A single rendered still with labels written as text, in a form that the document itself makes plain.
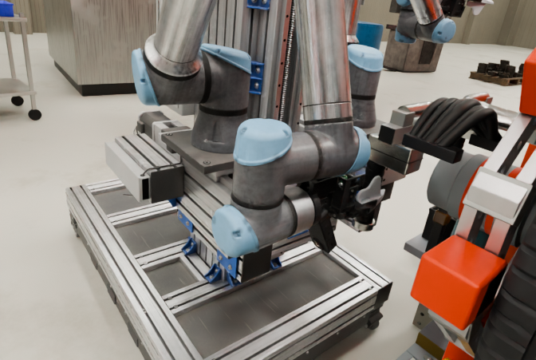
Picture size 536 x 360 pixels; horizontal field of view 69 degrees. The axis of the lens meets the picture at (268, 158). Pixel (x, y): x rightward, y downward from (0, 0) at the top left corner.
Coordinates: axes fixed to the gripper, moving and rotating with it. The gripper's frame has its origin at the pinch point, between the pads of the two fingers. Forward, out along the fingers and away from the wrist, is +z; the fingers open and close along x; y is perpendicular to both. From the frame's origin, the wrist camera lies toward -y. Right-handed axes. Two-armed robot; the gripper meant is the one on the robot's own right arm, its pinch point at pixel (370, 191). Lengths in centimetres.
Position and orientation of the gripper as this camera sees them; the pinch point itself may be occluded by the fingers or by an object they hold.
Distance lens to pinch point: 80.2
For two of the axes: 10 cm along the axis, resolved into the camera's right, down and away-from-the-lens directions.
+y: 1.0, -9.2, -3.9
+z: 7.6, -1.8, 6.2
